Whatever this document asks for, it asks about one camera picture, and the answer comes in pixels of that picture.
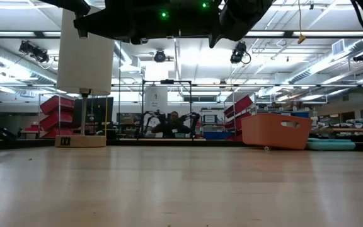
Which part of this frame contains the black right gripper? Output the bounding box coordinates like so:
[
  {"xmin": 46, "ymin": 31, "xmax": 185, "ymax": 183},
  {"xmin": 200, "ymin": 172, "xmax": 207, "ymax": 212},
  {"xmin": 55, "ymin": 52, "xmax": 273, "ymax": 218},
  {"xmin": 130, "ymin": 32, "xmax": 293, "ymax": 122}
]
[{"xmin": 73, "ymin": 0, "xmax": 225, "ymax": 49}]

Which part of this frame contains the orange plastic bin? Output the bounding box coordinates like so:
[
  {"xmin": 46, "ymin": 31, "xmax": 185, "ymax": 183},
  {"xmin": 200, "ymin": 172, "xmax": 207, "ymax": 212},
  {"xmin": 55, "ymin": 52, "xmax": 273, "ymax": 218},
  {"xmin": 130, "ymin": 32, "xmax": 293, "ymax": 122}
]
[{"xmin": 240, "ymin": 112, "xmax": 314, "ymax": 151}]

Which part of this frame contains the white cylinder table lamp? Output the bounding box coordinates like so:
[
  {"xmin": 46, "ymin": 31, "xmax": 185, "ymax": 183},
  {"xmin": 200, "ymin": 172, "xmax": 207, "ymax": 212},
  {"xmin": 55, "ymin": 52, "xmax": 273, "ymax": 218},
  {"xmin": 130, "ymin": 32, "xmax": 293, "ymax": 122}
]
[{"xmin": 56, "ymin": 8, "xmax": 115, "ymax": 148}]

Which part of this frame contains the black ceiling spotlight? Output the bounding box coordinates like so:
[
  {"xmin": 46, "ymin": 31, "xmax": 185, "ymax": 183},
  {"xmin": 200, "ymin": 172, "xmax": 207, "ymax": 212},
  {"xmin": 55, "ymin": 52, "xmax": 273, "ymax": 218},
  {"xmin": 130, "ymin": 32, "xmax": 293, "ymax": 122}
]
[
  {"xmin": 153, "ymin": 49, "xmax": 168, "ymax": 63},
  {"xmin": 18, "ymin": 40, "xmax": 50, "ymax": 64}
]

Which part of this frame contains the red storage bin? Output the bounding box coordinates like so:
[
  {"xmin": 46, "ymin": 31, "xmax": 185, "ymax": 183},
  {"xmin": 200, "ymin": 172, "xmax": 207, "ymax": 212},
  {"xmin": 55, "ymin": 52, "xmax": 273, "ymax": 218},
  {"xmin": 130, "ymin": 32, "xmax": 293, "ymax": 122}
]
[
  {"xmin": 25, "ymin": 125, "xmax": 75, "ymax": 139},
  {"xmin": 225, "ymin": 112, "xmax": 253, "ymax": 130},
  {"xmin": 224, "ymin": 95, "xmax": 254, "ymax": 118},
  {"xmin": 40, "ymin": 110, "xmax": 74, "ymax": 129},
  {"xmin": 40, "ymin": 95, "xmax": 75, "ymax": 115}
]

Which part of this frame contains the person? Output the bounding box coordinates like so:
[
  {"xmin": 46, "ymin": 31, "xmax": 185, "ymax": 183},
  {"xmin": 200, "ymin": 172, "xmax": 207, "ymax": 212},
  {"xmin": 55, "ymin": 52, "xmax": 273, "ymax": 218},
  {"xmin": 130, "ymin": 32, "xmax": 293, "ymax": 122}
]
[{"xmin": 151, "ymin": 110, "xmax": 192, "ymax": 139}]

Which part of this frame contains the small background monitor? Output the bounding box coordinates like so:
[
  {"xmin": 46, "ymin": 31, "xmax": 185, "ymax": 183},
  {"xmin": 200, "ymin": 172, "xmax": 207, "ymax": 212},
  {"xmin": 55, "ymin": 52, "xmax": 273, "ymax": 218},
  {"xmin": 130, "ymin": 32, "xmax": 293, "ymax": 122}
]
[{"xmin": 203, "ymin": 113, "xmax": 219, "ymax": 124}]

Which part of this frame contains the yellow hanging pendant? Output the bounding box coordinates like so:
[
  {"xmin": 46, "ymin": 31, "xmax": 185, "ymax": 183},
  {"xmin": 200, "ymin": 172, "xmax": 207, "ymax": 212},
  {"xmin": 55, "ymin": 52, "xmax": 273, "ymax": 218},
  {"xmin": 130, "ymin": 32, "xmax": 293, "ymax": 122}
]
[{"xmin": 297, "ymin": 0, "xmax": 307, "ymax": 45}]

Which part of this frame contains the blue calculator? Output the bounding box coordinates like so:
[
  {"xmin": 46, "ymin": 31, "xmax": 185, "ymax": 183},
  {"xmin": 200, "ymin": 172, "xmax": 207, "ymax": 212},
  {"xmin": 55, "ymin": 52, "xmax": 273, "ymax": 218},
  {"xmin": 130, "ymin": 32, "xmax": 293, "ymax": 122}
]
[{"xmin": 306, "ymin": 137, "xmax": 357, "ymax": 151}]

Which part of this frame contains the wooden workbench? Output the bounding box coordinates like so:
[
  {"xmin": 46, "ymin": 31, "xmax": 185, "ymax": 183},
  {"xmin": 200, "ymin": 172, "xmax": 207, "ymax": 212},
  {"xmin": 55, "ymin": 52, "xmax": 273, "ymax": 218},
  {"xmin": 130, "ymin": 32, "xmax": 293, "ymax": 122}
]
[{"xmin": 310, "ymin": 127, "xmax": 363, "ymax": 135}]

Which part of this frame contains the black aluminium table frame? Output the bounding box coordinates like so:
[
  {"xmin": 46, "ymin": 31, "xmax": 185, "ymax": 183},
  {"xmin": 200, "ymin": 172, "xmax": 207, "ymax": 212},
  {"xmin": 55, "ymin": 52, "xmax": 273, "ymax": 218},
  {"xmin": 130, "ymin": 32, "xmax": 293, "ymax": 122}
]
[{"xmin": 0, "ymin": 137, "xmax": 363, "ymax": 153}]

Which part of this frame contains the black hanging ceiling camera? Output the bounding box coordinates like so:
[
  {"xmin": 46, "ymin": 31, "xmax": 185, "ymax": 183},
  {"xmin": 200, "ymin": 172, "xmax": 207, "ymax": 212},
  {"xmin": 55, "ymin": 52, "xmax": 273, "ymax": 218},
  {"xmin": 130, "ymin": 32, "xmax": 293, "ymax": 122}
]
[{"xmin": 230, "ymin": 40, "xmax": 251, "ymax": 65}]

